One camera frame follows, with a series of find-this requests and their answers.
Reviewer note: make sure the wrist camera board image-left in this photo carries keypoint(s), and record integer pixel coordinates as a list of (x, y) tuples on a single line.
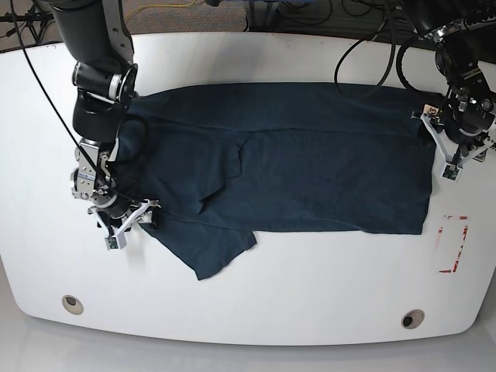
[(115, 242)]

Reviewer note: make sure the table cable grommet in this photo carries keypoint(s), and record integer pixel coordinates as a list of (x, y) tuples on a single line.
[(413, 319), (72, 305)]

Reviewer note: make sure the wrist camera board image-right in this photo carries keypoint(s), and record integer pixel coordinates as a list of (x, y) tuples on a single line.
[(451, 172)]

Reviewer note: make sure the dark teal T-shirt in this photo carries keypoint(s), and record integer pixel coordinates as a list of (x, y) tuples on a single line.
[(227, 160)]

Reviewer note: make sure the red tape rectangle marking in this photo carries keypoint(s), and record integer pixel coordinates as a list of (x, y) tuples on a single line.
[(451, 237)]

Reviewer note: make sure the left table cable grommet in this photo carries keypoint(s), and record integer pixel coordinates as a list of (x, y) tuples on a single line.
[(72, 305)]

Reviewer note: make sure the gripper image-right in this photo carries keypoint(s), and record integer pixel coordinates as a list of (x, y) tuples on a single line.
[(470, 137)]

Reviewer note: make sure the white power strip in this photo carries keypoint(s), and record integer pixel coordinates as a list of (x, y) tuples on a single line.
[(480, 18)]

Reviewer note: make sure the black tripod stand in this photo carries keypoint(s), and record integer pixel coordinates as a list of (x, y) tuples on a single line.
[(36, 20)]

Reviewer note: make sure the black robot arm image-left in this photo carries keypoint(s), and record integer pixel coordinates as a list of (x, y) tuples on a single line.
[(95, 33)]

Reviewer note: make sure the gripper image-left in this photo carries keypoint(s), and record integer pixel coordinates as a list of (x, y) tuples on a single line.
[(117, 218)]

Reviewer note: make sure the right table cable grommet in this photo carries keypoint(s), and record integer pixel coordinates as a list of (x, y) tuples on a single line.
[(413, 319)]

